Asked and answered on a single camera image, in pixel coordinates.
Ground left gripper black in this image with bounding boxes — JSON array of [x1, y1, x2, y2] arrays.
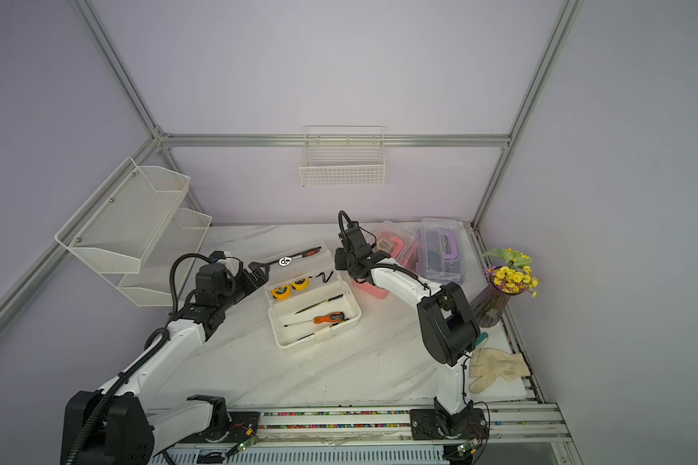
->
[[219, 262, 269, 311]]

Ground pink toolbox clear lid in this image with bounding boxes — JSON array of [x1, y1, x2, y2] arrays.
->
[[345, 221, 419, 267]]

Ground white toolbox clear lid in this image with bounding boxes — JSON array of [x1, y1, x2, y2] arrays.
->
[[265, 242, 362, 352]]

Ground purple toolbox clear lid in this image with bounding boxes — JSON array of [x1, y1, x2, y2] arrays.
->
[[417, 218, 466, 284]]

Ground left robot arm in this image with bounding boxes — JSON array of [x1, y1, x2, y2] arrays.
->
[[60, 251, 271, 464]]

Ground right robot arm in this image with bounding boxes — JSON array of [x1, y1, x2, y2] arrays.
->
[[335, 210, 487, 439]]

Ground yellow tape measure left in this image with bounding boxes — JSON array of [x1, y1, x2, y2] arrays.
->
[[271, 285, 292, 301]]

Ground yellow tape measure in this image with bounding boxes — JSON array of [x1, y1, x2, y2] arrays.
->
[[291, 277, 310, 292], [271, 285, 292, 301]]

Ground white two-tier mesh shelf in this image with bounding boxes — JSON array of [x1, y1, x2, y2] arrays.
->
[[55, 158, 211, 307]]

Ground yellow flowers in vase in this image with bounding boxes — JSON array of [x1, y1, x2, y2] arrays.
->
[[470, 248, 539, 329]]

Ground white green work glove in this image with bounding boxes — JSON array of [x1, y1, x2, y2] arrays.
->
[[468, 333, 531, 394]]

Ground ratchet wrench red handle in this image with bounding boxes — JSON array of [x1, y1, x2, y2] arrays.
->
[[268, 246, 322, 267]]

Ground orange handled screwdriver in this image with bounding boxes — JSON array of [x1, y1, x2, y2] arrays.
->
[[284, 312, 346, 327]]

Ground white wire wall basket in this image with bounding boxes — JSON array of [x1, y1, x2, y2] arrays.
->
[[299, 125, 386, 188]]

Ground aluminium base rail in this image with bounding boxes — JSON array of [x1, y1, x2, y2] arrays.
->
[[80, 402, 583, 465]]

